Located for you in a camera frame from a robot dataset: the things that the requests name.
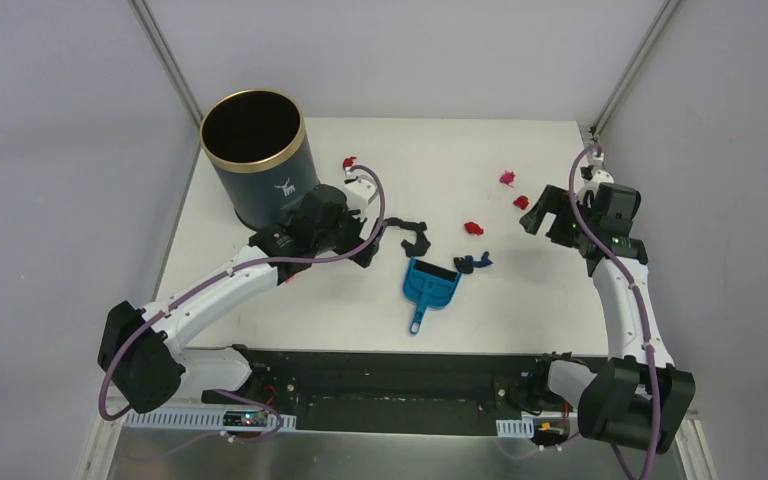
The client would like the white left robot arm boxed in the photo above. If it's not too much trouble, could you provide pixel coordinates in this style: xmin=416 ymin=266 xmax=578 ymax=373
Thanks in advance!
xmin=97 ymin=179 xmax=386 ymax=421

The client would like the blue plastic dustpan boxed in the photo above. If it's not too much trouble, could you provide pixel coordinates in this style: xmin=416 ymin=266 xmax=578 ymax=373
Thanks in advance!
xmin=402 ymin=258 xmax=462 ymax=335

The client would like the left white slotted cable duct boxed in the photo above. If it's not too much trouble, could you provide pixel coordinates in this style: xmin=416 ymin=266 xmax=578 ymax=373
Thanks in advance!
xmin=124 ymin=407 xmax=278 ymax=433

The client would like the large black paper scrap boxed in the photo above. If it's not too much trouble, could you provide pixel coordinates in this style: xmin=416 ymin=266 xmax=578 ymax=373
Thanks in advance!
xmin=382 ymin=217 xmax=432 ymax=259

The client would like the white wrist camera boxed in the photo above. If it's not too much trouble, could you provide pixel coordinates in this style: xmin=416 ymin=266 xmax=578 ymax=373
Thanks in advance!
xmin=342 ymin=172 xmax=379 ymax=216
xmin=576 ymin=153 xmax=615 ymax=204

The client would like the small black paper scrap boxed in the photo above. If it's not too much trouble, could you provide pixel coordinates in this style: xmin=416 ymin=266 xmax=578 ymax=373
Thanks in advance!
xmin=453 ymin=255 xmax=475 ymax=275

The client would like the white slotted cable duct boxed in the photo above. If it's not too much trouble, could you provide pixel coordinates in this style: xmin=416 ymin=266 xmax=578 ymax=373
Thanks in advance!
xmin=124 ymin=407 xmax=278 ymax=433
xmin=495 ymin=417 xmax=535 ymax=439

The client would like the red paper scrap right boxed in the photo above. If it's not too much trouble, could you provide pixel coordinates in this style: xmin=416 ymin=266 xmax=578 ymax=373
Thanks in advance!
xmin=512 ymin=195 xmax=529 ymax=211

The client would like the aluminium frame rail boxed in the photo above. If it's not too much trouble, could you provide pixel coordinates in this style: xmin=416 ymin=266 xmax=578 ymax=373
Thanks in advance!
xmin=128 ymin=0 xmax=203 ymax=127

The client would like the dark blue gold-rimmed bin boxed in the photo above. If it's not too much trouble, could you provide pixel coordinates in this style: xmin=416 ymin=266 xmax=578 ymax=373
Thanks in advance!
xmin=200 ymin=89 xmax=319 ymax=230

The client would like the right white slotted cable duct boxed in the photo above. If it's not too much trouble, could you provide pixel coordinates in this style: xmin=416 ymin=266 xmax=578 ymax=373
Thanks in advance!
xmin=495 ymin=417 xmax=535 ymax=439

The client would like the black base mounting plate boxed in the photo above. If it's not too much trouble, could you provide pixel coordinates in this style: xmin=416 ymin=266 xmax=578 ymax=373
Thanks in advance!
xmin=233 ymin=344 xmax=568 ymax=436

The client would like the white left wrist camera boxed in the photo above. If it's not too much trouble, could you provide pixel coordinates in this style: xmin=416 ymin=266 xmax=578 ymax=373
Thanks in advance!
xmin=342 ymin=172 xmax=379 ymax=216

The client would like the dark blue paper scrap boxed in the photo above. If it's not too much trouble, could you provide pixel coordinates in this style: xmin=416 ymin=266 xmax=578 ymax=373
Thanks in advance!
xmin=471 ymin=251 xmax=493 ymax=268

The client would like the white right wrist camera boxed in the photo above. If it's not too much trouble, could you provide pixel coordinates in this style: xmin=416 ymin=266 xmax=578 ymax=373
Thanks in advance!
xmin=576 ymin=153 xmax=615 ymax=204

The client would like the pink paper scrap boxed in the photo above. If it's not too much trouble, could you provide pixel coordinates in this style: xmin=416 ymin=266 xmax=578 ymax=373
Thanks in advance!
xmin=498 ymin=170 xmax=516 ymax=187

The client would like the blue hand brush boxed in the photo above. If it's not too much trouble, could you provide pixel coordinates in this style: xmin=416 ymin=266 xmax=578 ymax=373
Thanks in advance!
xmin=412 ymin=258 xmax=460 ymax=282

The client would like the red paper scrap centre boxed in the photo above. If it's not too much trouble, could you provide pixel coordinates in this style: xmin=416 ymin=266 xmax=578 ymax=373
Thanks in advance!
xmin=463 ymin=222 xmax=484 ymax=236

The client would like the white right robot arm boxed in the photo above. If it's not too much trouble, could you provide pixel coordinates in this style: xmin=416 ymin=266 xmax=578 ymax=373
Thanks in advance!
xmin=519 ymin=184 xmax=696 ymax=454

